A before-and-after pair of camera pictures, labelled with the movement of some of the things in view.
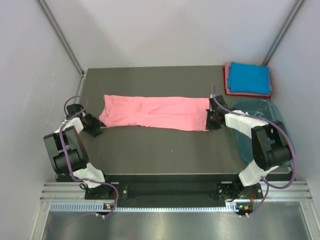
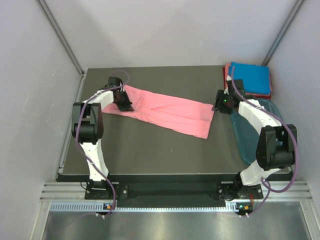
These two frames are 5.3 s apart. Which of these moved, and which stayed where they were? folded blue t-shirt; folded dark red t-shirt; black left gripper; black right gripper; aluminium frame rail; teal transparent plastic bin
Moved: black left gripper; black right gripper
Stayed: teal transparent plastic bin; folded blue t-shirt; aluminium frame rail; folded dark red t-shirt
